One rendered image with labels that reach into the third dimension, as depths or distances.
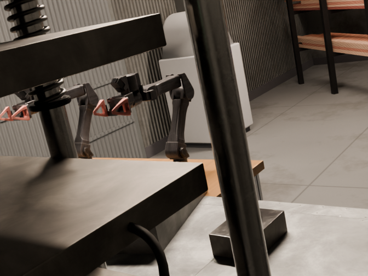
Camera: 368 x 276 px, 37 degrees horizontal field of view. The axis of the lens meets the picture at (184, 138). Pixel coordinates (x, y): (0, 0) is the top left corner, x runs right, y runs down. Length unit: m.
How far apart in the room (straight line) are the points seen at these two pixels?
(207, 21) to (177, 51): 4.75
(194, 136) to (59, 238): 4.98
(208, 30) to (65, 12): 4.22
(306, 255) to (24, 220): 0.95
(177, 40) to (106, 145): 1.29
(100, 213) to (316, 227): 1.06
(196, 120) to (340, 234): 4.03
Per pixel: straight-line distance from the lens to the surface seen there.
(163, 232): 1.77
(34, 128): 4.69
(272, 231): 1.67
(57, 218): 0.81
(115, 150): 5.33
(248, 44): 7.62
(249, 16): 7.73
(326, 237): 1.68
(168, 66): 5.64
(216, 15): 0.85
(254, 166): 2.37
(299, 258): 1.59
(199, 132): 5.62
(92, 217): 0.78
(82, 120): 2.79
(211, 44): 0.85
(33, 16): 1.13
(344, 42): 6.80
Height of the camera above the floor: 1.56
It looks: 14 degrees down
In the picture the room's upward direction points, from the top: 12 degrees counter-clockwise
